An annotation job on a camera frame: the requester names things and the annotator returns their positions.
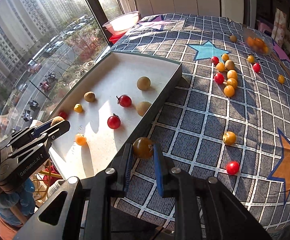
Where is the red tomato pair lower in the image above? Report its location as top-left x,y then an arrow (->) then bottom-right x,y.
252,62 -> 261,73

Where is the red cherry tomato with stem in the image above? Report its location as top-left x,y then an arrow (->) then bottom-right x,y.
117,94 -> 132,107

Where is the red plastic bucket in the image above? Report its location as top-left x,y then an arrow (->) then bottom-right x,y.
109,32 -> 126,44

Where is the yellow tomato near pair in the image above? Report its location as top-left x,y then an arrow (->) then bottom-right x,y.
247,55 -> 255,63

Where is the left hand blue glove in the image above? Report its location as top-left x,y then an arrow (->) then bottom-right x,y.
0,178 -> 35,226

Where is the yellow cherry tomato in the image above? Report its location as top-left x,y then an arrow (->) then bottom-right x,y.
74,103 -> 84,113

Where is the yellow tomato far right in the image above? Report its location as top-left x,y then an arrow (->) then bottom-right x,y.
278,74 -> 285,85

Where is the glass fruit bowl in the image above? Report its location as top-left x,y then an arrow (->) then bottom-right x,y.
243,27 -> 273,55

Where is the orange tomato chain end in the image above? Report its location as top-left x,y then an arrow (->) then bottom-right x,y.
223,84 -> 236,98

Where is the dark orange tomato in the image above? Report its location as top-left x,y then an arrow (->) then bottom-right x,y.
133,137 -> 154,159
75,133 -> 87,146

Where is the translucent plastic basin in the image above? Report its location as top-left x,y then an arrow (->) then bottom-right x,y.
102,11 -> 140,35

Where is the brown longan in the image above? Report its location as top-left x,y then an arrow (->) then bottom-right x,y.
50,116 -> 64,126
136,76 -> 151,91
224,60 -> 235,71
136,101 -> 152,116

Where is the grey checked tablecloth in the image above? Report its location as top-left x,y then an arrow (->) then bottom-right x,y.
112,14 -> 290,231

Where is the orange tomato near star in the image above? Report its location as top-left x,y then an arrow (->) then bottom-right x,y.
216,62 -> 225,72

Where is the longan near bowl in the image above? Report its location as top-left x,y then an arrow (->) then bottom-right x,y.
229,35 -> 237,43

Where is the brown longan in chain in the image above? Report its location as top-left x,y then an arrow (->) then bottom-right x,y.
224,60 -> 235,71

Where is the orange tomato chain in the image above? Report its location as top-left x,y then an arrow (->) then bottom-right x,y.
226,77 -> 239,90
226,69 -> 239,81

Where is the small yellow tomato top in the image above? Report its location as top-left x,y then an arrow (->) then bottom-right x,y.
222,54 -> 229,62

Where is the red tomato beside chain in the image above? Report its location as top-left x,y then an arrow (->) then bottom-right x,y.
213,73 -> 224,85

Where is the white shallow tray box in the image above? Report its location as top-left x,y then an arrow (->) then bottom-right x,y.
49,51 -> 182,179

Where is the red tomato near star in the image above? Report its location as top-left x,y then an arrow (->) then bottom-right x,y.
211,56 -> 220,66

